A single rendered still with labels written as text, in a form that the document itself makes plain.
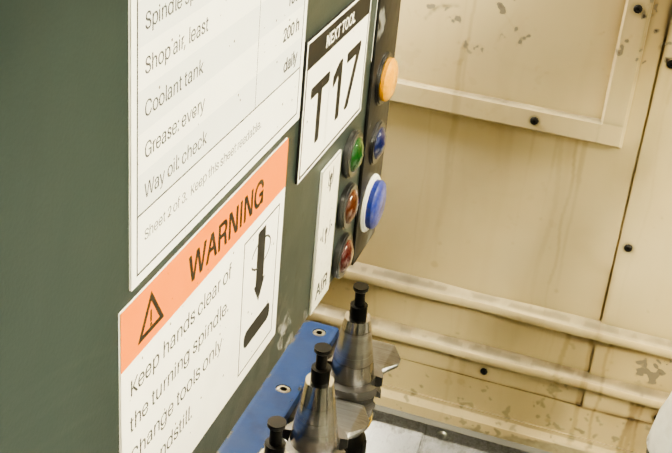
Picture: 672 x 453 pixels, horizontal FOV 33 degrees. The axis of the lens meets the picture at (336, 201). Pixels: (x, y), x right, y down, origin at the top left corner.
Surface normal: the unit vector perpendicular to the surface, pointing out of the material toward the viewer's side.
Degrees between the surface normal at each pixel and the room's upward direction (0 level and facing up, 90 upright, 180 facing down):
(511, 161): 90
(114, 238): 90
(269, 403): 0
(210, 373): 90
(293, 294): 90
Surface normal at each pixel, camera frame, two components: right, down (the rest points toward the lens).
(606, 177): -0.32, 0.42
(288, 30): 0.94, 0.22
